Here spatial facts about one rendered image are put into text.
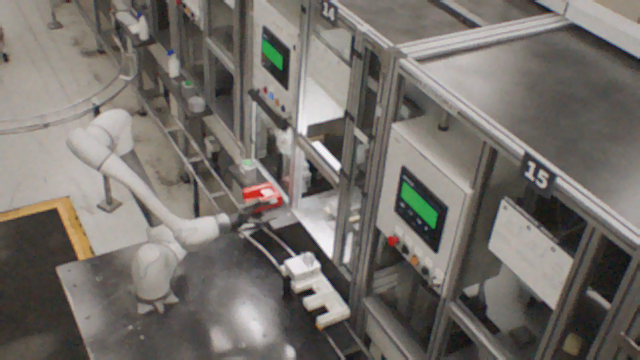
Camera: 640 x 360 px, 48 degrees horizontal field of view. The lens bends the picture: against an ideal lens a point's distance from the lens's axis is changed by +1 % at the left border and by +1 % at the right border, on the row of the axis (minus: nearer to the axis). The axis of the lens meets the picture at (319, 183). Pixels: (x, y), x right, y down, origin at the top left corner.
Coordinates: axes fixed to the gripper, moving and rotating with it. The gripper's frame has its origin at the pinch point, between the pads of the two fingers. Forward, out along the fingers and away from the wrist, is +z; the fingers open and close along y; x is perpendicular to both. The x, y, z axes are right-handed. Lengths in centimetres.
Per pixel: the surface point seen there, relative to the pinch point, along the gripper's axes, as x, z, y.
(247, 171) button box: 43.1, 9.0, -11.2
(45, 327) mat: 80, -93, -111
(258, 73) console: 56, 21, 34
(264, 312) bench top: -16.0, -9.7, -44.6
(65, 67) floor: 367, -12, -112
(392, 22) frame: -17, 38, 88
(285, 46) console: 29, 20, 60
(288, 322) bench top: -26, -3, -45
